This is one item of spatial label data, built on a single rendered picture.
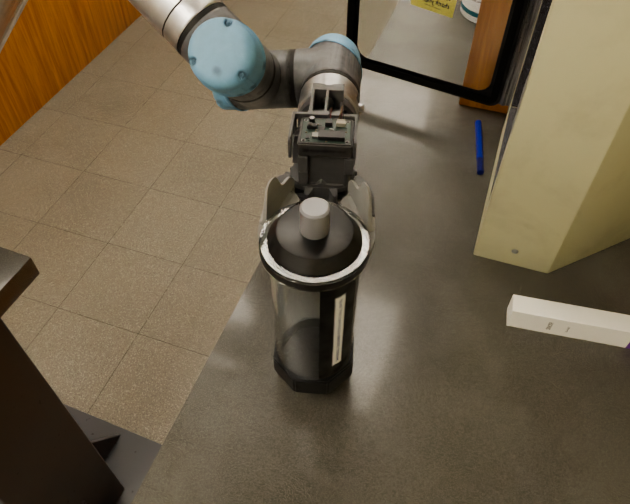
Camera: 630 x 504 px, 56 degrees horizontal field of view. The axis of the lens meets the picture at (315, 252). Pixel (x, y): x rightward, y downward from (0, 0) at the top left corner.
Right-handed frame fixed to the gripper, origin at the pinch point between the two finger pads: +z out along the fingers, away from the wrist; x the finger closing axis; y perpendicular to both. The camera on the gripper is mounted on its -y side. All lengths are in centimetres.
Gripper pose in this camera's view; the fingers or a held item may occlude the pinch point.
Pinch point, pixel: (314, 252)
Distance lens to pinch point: 59.0
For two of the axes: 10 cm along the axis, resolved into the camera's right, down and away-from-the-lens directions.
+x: 10.0, 0.6, -0.5
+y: 0.1, -6.8, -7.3
